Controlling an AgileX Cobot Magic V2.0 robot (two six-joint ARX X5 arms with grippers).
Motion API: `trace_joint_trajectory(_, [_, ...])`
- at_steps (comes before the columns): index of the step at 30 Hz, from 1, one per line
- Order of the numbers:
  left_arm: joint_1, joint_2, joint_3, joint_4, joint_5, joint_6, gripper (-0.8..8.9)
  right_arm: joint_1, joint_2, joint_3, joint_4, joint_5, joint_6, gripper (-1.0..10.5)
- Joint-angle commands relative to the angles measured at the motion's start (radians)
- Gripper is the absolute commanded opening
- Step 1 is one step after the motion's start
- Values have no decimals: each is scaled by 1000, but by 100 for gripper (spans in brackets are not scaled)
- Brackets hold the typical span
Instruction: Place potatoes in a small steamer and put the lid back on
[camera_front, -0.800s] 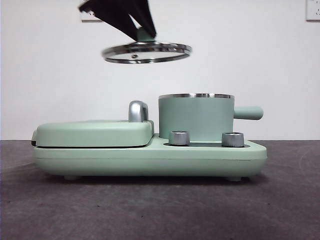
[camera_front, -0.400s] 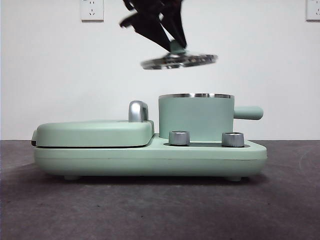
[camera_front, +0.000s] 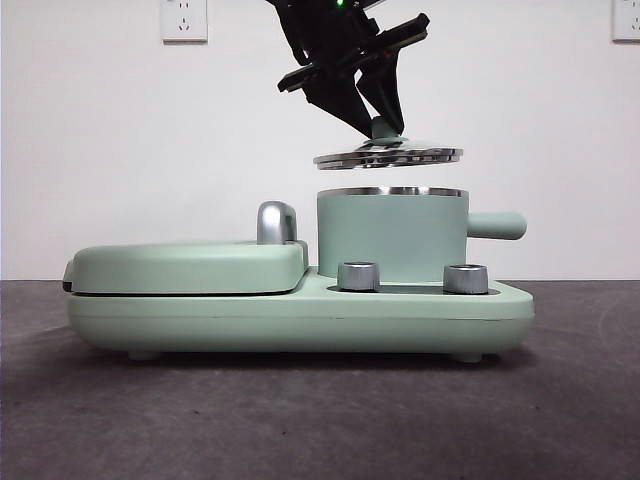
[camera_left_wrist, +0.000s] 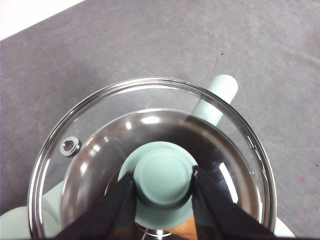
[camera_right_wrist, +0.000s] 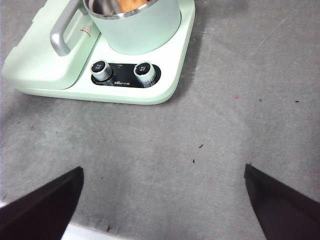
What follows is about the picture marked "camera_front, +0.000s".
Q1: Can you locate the white wall outlet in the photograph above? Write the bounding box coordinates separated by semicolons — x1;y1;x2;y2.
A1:
612;0;640;43
160;0;209;43

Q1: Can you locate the chrome cover handle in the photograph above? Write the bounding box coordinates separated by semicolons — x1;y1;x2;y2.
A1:
256;200;300;246

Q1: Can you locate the mint green appliance base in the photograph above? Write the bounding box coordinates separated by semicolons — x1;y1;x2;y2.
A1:
64;267;536;363

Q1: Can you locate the mint green griddle cover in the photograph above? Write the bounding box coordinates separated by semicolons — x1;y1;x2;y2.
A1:
63;239;310;297

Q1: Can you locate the mint green steamer pot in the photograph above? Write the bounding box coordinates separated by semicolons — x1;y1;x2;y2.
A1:
315;185;528;279

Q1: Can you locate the silver control knob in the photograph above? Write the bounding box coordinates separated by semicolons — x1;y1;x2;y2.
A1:
443;263;489;295
337;260;382;292

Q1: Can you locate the glass pot lid green knob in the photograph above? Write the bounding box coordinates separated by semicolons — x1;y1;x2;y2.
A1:
313;115;464;172

